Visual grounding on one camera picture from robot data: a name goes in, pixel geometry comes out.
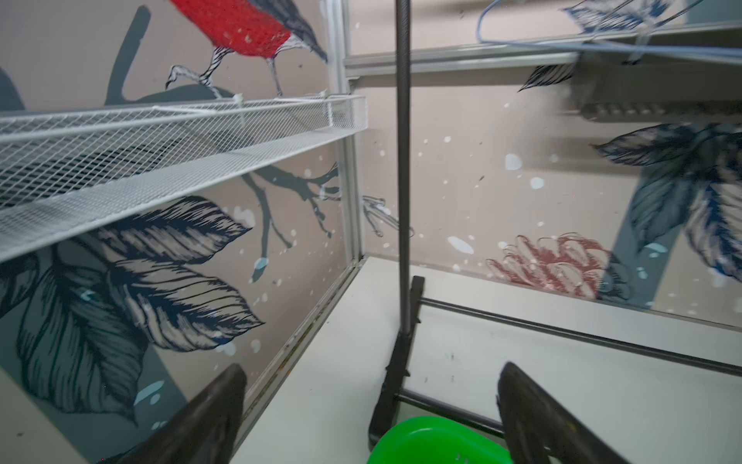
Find green plastic basket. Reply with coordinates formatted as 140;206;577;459
367;417;513;464

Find white wire mesh shelf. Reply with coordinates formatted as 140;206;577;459
1;95;368;261

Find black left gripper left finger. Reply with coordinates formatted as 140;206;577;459
109;363;247;464

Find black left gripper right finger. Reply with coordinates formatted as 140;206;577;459
498;362;627;464

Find black clothes rack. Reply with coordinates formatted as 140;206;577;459
368;1;741;449

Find light blue wire hanger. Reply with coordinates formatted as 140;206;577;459
475;1;741;66

